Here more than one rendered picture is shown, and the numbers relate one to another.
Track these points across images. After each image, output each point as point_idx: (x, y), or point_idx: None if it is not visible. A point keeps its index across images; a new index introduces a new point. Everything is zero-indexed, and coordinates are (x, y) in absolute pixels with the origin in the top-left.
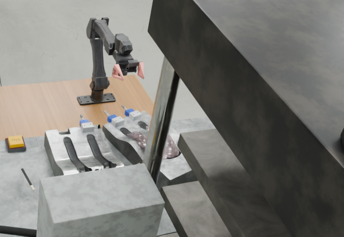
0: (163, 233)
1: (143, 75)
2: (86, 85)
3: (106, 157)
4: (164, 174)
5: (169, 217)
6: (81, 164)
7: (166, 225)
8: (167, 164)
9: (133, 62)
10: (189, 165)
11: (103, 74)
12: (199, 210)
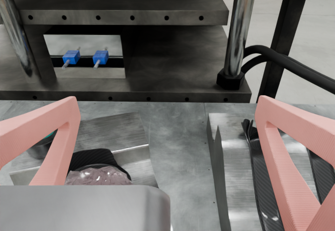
0: (174, 103)
1: (69, 98)
2: None
3: (250, 194)
4: (140, 121)
5: (155, 116)
6: (315, 170)
7: (165, 110)
8: (119, 138)
9: (51, 185)
10: (79, 128)
11: None
12: None
